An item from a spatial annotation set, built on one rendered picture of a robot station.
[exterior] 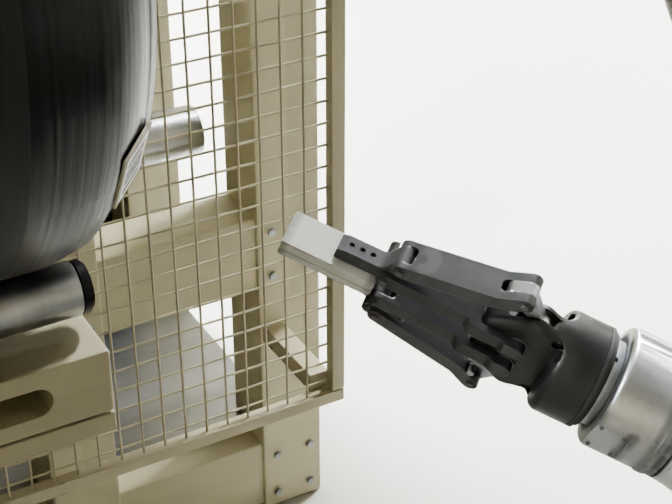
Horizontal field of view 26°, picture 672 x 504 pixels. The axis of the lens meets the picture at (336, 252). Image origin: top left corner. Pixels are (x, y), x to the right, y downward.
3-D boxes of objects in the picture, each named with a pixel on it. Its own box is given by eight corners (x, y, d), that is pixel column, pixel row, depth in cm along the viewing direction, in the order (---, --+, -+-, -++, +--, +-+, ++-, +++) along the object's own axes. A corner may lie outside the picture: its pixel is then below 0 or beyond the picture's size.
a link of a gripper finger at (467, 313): (516, 363, 99) (524, 354, 97) (369, 290, 98) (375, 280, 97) (533, 319, 101) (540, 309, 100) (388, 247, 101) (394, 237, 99)
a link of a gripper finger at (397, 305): (528, 325, 102) (522, 335, 103) (382, 258, 102) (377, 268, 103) (512, 369, 99) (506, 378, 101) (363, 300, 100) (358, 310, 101)
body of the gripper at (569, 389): (610, 397, 94) (481, 335, 94) (562, 450, 101) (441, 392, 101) (638, 309, 99) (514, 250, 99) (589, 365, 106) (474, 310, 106)
